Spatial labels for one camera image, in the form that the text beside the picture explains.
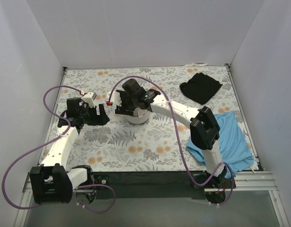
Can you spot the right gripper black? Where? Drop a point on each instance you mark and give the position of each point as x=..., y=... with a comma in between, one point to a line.
x=123, y=104

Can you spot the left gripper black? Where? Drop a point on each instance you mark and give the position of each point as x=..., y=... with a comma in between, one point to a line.
x=93, y=116

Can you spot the white round divided organizer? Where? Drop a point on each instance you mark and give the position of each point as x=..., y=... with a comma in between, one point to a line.
x=139, y=116

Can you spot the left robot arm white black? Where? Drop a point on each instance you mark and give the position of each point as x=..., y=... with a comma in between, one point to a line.
x=50, y=181

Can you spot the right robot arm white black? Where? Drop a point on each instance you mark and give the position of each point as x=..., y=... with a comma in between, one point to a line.
x=202, y=124

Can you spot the floral table mat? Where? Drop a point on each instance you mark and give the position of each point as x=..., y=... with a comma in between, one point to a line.
x=153, y=145

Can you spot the black folded cloth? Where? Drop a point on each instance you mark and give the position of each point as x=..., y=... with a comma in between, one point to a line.
x=200, y=88

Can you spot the light blue shorts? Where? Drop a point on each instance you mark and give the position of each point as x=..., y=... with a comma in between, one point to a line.
x=232, y=144

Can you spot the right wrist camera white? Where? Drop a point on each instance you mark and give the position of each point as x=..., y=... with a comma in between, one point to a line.
x=113, y=98

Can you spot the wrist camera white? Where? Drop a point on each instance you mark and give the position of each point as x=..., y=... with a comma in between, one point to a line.
x=89, y=98
x=113, y=98

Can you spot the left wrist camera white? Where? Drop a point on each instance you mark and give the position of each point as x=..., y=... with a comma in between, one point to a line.
x=89, y=98

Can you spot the aluminium frame rail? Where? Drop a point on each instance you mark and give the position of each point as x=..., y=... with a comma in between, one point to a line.
x=255, y=202

